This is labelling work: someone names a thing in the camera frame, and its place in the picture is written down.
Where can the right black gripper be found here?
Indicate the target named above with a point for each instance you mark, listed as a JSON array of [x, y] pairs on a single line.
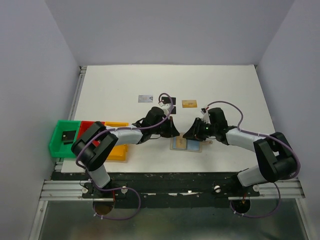
[[194, 132]]

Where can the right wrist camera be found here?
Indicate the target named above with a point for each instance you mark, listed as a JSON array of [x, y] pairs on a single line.
[[205, 115]]

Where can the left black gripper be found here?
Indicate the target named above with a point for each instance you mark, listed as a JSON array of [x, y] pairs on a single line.
[[172, 131]]

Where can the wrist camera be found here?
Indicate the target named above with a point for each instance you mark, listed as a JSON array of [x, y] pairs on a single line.
[[166, 107], [205, 115]]

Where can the front aluminium rail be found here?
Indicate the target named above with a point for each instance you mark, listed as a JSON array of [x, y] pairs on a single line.
[[61, 190]]

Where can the beige card holder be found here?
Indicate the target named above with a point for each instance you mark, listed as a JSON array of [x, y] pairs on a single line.
[[192, 145]]

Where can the yellow plastic bin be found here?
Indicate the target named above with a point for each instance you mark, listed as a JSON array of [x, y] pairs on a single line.
[[119, 152]]

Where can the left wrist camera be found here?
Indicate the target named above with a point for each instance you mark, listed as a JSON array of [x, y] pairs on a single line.
[[166, 107]]

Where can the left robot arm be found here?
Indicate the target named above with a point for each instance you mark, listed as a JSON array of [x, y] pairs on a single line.
[[94, 146]]

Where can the gold card in holder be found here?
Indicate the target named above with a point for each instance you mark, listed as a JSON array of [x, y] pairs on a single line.
[[180, 143]]

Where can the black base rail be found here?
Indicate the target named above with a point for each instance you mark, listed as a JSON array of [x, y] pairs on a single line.
[[176, 190]]

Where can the green plastic bin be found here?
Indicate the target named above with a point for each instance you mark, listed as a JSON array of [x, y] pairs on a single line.
[[56, 147]]

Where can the black card in green bin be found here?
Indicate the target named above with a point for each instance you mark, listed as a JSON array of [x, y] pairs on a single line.
[[68, 137]]

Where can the light blue VIP card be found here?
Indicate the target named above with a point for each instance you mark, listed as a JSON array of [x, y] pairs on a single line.
[[145, 98]]

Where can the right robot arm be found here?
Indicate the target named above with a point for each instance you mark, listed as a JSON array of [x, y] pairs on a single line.
[[275, 161]]

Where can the aluminium side rail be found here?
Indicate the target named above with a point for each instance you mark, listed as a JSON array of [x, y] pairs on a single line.
[[74, 104]]

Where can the gold card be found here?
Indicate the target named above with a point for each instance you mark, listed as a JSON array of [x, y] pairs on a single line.
[[189, 103], [180, 143]]

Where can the red plastic bin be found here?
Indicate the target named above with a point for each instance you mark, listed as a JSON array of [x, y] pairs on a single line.
[[84, 126]]

